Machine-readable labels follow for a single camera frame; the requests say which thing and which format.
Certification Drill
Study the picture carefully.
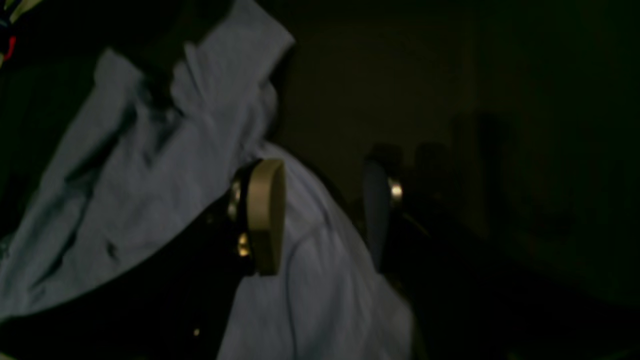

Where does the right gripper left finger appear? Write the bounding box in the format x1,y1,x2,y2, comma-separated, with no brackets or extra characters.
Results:
1,158,286,360

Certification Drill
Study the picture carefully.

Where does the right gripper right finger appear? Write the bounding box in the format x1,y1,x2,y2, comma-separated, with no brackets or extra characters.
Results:
362,158,639,360

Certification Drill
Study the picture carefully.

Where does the light blue t-shirt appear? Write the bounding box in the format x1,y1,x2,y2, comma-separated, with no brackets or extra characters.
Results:
1,0,414,360

